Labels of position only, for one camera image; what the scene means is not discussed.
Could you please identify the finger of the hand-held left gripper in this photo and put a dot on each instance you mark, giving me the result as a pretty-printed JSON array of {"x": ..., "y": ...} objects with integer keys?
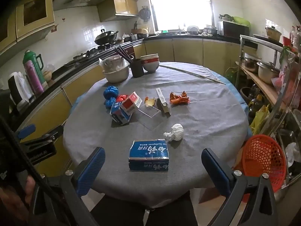
[
  {"x": 25, "y": 131},
  {"x": 44, "y": 137}
]

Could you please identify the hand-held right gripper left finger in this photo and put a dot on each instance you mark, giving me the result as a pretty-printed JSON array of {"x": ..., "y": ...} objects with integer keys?
[{"x": 91, "y": 168}]

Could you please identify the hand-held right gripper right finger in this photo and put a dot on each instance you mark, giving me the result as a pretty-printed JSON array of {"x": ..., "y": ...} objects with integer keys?
[{"x": 216, "y": 168}]

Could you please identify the red plastic basket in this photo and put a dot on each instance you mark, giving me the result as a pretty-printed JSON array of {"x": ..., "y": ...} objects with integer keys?
[{"x": 263, "y": 160}]

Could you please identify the white tissue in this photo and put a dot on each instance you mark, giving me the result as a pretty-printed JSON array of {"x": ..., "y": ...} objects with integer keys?
[{"x": 176, "y": 131}]

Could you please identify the blue white toothpaste box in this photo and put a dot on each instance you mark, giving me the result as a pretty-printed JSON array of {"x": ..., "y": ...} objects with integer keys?
[{"x": 148, "y": 155}]

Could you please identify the blue white carton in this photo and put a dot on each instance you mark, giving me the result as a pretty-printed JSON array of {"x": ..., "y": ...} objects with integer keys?
[{"x": 118, "y": 115}]

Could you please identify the red plastic bag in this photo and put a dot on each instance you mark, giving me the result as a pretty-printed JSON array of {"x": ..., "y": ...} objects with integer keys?
[{"x": 120, "y": 98}]

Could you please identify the red white carton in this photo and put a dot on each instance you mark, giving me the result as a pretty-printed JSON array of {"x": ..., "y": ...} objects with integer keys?
[{"x": 130, "y": 102}]

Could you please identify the clear plastic tray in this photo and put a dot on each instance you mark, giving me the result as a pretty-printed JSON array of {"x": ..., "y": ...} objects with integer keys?
[{"x": 150, "y": 119}]

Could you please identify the blue plastic bag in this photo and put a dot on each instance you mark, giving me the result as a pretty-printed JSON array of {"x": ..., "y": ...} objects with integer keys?
[{"x": 110, "y": 91}]

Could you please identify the orange wrapper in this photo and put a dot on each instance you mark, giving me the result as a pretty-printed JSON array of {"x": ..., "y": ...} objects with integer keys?
[{"x": 178, "y": 98}]

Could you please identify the long narrow cardboard box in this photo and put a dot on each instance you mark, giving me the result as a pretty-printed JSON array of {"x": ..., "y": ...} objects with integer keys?
[{"x": 162, "y": 98}]

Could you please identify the gold foil wrapper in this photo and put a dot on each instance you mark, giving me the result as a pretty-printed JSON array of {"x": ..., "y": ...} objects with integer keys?
[{"x": 150, "y": 102}]

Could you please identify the person's left hand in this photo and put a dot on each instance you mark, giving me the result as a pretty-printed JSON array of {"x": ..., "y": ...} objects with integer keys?
[{"x": 29, "y": 189}]

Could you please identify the white black electric appliance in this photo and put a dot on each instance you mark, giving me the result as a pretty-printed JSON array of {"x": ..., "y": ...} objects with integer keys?
[{"x": 18, "y": 87}]

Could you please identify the person's dark trousers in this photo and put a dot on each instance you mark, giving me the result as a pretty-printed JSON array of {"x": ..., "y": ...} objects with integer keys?
[{"x": 117, "y": 213}]

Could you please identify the pink thermos bottle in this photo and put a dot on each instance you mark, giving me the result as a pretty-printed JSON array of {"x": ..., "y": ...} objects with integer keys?
[{"x": 34, "y": 77}]

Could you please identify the grey tablecloth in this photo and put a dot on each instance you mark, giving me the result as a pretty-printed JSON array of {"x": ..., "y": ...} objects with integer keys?
[{"x": 199, "y": 113}]

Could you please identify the clear bag of food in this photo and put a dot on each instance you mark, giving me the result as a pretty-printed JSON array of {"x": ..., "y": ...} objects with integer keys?
[{"x": 48, "y": 74}]

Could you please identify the yellow plastic bag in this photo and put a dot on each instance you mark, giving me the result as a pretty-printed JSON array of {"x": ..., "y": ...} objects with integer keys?
[{"x": 257, "y": 120}]

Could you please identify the black kitchen countertop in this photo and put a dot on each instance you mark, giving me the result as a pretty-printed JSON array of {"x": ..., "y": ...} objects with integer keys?
[{"x": 58, "y": 71}]

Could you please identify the green thermos jug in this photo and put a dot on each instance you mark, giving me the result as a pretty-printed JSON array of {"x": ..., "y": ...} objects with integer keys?
[{"x": 35, "y": 61}]

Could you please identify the white plastic bag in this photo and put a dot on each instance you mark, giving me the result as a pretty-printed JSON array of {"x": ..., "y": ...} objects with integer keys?
[{"x": 292, "y": 151}]

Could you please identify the blue table cover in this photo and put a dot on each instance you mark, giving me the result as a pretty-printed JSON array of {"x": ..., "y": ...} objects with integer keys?
[{"x": 236, "y": 88}]

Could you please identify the white basin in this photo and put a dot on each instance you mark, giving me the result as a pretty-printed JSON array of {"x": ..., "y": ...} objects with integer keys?
[{"x": 116, "y": 75}]

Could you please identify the thin wooden stick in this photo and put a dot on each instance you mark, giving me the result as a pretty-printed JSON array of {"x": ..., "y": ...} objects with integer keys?
[{"x": 195, "y": 74}]

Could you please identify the gas stove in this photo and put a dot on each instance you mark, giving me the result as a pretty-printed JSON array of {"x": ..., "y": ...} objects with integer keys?
[{"x": 94, "y": 51}]

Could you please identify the plastic-covered bowl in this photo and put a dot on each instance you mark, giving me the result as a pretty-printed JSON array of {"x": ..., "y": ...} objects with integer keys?
[{"x": 114, "y": 62}]

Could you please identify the steel stockpot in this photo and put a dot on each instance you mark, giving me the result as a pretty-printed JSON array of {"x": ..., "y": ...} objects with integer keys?
[{"x": 267, "y": 74}]

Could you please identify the black chopstick holder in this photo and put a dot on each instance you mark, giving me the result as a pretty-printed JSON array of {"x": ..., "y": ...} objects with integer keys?
[{"x": 137, "y": 69}]

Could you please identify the dark pot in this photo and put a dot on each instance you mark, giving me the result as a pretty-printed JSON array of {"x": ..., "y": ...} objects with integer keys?
[{"x": 251, "y": 64}]

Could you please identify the red patterned packet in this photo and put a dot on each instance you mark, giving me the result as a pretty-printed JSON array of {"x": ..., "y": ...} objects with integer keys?
[{"x": 291, "y": 82}]

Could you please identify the black lidded wok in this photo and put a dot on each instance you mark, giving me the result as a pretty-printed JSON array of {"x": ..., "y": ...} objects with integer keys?
[{"x": 105, "y": 37}]

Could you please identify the stacked white red-banded bowls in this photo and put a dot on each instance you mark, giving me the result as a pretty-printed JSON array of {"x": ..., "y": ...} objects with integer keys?
[{"x": 150, "y": 64}]

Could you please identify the yellow base cabinets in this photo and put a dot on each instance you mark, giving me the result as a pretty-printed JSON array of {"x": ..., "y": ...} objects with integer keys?
[{"x": 188, "y": 49}]

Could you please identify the metal storage rack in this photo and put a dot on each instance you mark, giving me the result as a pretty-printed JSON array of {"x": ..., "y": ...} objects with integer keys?
[{"x": 258, "y": 40}]

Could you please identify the steel pans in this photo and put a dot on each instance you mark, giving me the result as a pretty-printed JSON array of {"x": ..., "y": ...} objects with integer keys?
[{"x": 210, "y": 30}]

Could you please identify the microwave oven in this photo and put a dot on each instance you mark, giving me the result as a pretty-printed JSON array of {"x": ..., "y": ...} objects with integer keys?
[{"x": 235, "y": 29}]

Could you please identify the white dishes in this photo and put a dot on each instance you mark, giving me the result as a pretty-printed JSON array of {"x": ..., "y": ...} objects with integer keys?
[{"x": 192, "y": 29}]

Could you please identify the knife block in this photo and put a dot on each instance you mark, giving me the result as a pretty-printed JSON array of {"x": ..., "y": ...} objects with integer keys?
[{"x": 136, "y": 28}]

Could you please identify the cream lidded pot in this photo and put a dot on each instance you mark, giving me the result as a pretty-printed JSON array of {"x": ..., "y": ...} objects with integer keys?
[{"x": 274, "y": 34}]

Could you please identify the green bag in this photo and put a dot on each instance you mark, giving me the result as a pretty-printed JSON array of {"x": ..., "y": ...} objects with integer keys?
[{"x": 242, "y": 21}]

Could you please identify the potted plant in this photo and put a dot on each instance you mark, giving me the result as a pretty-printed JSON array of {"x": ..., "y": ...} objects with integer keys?
[{"x": 226, "y": 17}]

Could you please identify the hanging round strainer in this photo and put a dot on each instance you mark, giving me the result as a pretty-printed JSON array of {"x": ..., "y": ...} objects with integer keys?
[{"x": 144, "y": 14}]

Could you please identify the window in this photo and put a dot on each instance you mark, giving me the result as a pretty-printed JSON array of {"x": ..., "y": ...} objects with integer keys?
[{"x": 181, "y": 4}]

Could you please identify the yellow glass-door wall cabinet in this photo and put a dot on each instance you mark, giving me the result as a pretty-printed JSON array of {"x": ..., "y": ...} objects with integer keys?
[
  {"x": 9, "y": 37},
  {"x": 49, "y": 11}
]

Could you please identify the yellow plain wall cabinet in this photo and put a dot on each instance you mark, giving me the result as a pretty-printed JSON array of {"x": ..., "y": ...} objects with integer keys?
[{"x": 122, "y": 7}]

